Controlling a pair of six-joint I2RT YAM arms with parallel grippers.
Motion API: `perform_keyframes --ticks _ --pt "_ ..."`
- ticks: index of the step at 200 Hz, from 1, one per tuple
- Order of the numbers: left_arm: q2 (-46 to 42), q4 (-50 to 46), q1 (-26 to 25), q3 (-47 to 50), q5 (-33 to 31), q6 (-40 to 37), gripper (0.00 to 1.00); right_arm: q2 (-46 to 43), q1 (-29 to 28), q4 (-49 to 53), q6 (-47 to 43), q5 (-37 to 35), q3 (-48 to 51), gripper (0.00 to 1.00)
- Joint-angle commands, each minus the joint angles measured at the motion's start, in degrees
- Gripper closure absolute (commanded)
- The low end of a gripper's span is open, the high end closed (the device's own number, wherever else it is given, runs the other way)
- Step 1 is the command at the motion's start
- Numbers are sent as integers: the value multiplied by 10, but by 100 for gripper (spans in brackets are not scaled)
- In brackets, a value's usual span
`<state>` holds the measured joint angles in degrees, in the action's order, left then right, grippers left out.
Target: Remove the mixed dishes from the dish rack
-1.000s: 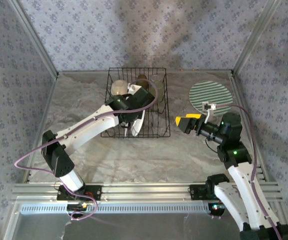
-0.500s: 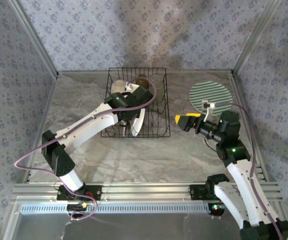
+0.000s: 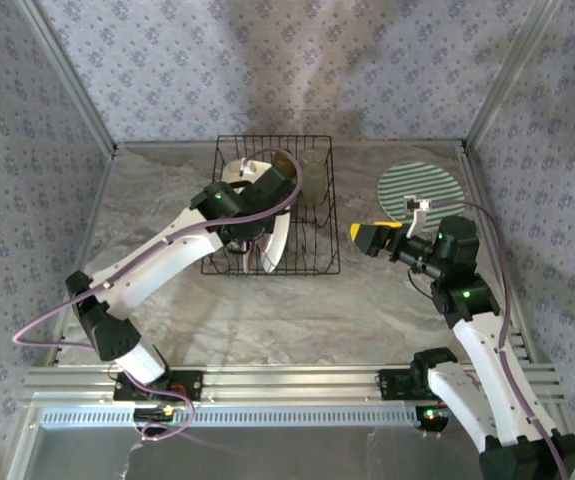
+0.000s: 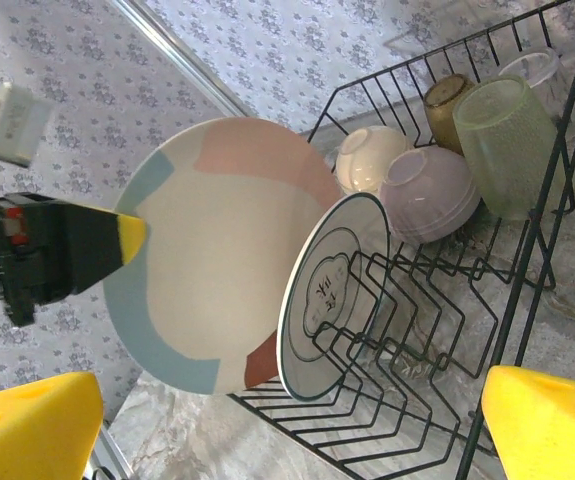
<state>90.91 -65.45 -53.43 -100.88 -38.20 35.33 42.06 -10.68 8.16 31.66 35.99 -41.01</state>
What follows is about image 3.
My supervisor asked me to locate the clear drinking glass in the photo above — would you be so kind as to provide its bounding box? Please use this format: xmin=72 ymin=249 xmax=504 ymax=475
xmin=300 ymin=160 xmax=329 ymax=205

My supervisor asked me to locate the green white striped plate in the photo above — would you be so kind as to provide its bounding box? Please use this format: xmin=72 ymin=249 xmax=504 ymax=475
xmin=376 ymin=160 xmax=462 ymax=224

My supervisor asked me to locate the black wire dish rack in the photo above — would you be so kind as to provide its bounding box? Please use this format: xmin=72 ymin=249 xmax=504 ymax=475
xmin=200 ymin=133 xmax=342 ymax=277

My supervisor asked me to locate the blue beige red plate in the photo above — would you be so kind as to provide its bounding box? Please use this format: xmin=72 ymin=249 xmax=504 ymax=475
xmin=252 ymin=232 xmax=270 ymax=272

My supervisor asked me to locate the small LED circuit board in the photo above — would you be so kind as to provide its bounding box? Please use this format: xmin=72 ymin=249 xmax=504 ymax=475
xmin=133 ymin=407 xmax=178 ymax=425
xmin=414 ymin=405 xmax=452 ymax=435

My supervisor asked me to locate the purple cable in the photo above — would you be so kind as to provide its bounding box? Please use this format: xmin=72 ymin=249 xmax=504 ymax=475
xmin=11 ymin=147 xmax=303 ymax=442
xmin=419 ymin=199 xmax=571 ymax=480

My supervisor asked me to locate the thin black wire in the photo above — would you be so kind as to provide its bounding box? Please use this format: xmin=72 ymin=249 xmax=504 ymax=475
xmin=406 ymin=267 xmax=436 ymax=291

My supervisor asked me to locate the aluminium side rail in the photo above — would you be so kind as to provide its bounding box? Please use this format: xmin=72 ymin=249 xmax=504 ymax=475
xmin=459 ymin=142 xmax=536 ymax=364
xmin=46 ymin=144 xmax=121 ymax=366

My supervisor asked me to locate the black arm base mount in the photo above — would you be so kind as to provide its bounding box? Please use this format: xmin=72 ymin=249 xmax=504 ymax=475
xmin=113 ymin=368 xmax=204 ymax=402
xmin=377 ymin=368 xmax=470 ymax=402

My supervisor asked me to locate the long aluminium base rail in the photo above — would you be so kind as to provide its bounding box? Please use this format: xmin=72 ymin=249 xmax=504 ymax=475
xmin=21 ymin=364 xmax=566 ymax=406

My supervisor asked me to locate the aluminium corner post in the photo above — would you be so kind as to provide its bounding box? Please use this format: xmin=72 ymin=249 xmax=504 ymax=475
xmin=16 ymin=0 xmax=119 ymax=154
xmin=464 ymin=0 xmax=566 ymax=149

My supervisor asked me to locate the white slotted cable duct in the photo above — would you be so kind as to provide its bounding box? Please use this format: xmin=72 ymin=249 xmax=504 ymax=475
xmin=40 ymin=405 xmax=421 ymax=428

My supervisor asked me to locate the aluminium frame bar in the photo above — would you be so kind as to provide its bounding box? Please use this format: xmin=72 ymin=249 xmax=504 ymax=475
xmin=6 ymin=405 xmax=43 ymax=480
xmin=541 ymin=403 xmax=575 ymax=439

